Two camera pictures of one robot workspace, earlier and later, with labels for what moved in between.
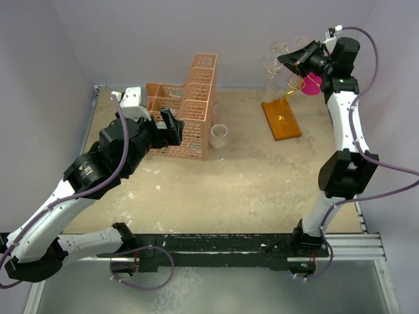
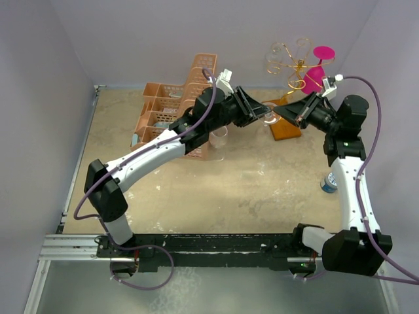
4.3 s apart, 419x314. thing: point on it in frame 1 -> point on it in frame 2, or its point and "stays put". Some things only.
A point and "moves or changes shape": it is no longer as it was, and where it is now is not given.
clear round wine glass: (218, 137) stays put
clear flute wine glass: (220, 114) moves or changes shape
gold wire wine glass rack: (295, 82) stays put
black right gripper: (298, 57) -> (295, 112)
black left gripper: (169, 136) -> (255, 108)
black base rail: (165, 252) stays put
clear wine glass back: (272, 65) -> (272, 118)
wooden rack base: (281, 119) stays put
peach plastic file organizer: (193, 103) stays put
